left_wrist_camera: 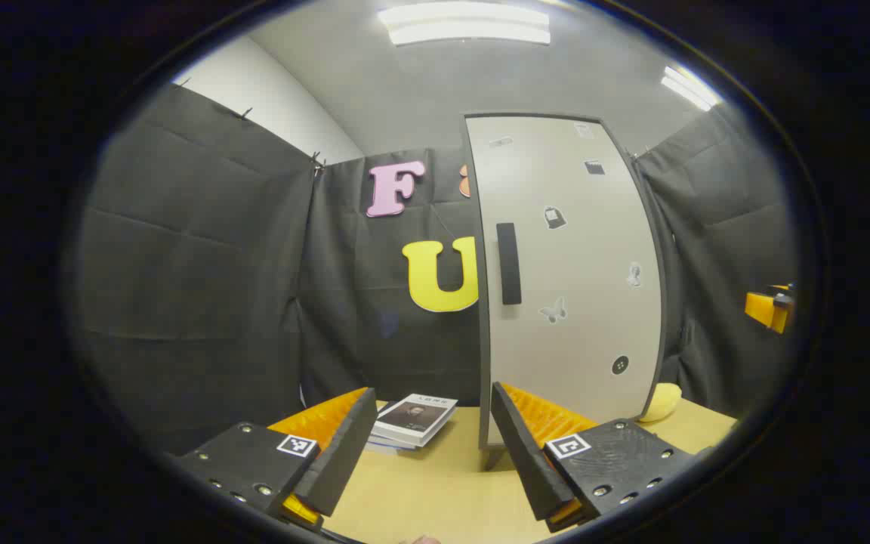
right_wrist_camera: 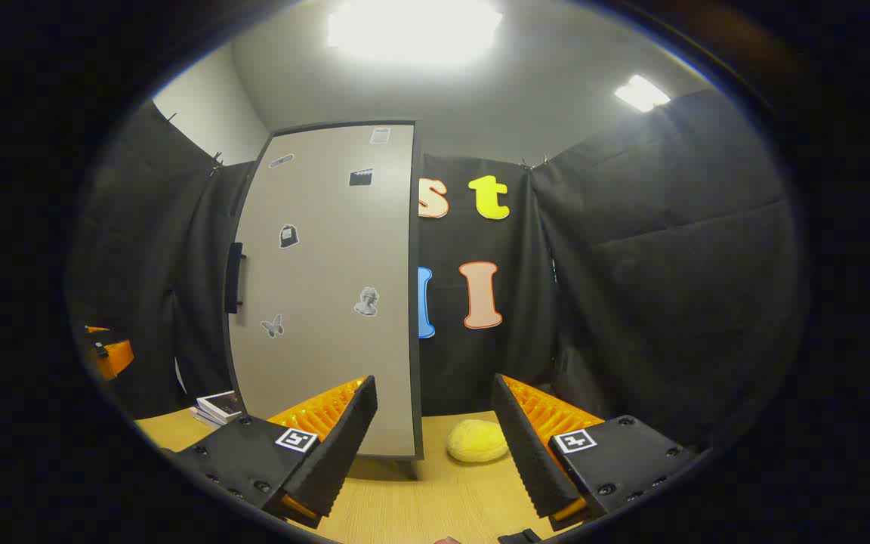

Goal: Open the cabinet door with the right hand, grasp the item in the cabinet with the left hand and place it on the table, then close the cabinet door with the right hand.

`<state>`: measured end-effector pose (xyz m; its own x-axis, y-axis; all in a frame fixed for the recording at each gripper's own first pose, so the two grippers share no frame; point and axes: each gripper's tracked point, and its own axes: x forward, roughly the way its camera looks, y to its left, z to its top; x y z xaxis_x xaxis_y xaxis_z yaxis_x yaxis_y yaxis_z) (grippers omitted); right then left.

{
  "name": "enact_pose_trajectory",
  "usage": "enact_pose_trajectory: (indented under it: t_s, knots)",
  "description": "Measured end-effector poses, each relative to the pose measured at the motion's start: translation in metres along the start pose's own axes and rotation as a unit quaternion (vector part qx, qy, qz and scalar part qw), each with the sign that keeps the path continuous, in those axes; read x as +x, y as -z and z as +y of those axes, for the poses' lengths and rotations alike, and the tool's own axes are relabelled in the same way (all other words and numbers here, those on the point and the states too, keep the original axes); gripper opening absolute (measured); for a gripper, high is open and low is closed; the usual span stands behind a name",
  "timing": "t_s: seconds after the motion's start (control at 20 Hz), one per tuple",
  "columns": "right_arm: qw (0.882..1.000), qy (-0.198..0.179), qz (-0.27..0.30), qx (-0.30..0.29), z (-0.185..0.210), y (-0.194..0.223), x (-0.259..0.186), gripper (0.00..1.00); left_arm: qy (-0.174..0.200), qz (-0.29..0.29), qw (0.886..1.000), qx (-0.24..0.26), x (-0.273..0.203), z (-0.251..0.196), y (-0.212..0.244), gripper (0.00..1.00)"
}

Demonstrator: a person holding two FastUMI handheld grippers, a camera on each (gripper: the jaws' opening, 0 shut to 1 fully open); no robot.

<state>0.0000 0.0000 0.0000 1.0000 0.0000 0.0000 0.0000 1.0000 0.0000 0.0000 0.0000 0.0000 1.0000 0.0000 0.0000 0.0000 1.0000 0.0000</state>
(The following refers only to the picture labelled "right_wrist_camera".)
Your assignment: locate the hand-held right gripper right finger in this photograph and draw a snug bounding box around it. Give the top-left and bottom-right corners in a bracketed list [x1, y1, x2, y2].
[491, 373, 700, 532]

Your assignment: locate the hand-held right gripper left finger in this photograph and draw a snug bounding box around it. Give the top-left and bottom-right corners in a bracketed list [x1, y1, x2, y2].
[167, 376, 379, 530]

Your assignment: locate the black cabinet door handle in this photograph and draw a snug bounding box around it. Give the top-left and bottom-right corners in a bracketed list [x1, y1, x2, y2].
[224, 242, 246, 314]

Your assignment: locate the grey cabinet door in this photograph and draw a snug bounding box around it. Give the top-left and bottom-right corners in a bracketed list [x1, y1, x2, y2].
[224, 119, 417, 462]

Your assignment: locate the yellow round sponge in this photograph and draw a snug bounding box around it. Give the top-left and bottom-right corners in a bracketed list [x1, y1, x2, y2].
[446, 419, 510, 463]

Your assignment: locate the stack of thin books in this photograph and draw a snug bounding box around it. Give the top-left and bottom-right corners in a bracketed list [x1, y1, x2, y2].
[190, 391, 248, 430]

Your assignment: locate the black backdrop cloth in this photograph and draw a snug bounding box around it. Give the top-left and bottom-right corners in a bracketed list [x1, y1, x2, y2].
[65, 89, 810, 454]

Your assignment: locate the small ceiling light panel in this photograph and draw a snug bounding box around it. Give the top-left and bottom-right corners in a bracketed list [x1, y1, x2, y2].
[614, 74, 671, 113]

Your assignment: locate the large ceiling light panel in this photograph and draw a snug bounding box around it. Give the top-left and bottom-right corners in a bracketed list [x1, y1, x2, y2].
[327, 0, 504, 67]

